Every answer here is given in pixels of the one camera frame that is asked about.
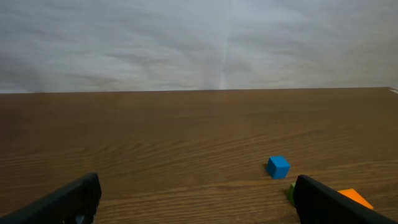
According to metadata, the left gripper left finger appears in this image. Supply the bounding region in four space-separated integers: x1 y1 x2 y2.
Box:
0 172 103 224

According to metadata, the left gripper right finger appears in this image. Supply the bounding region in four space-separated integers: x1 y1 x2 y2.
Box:
292 174 398 224

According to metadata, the orange cube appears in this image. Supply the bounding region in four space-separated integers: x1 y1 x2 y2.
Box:
337 188 374 210

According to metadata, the green cube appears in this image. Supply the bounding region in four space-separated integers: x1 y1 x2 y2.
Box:
286 182 296 207

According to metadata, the blue cube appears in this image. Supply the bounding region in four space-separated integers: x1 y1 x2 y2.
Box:
266 156 291 180

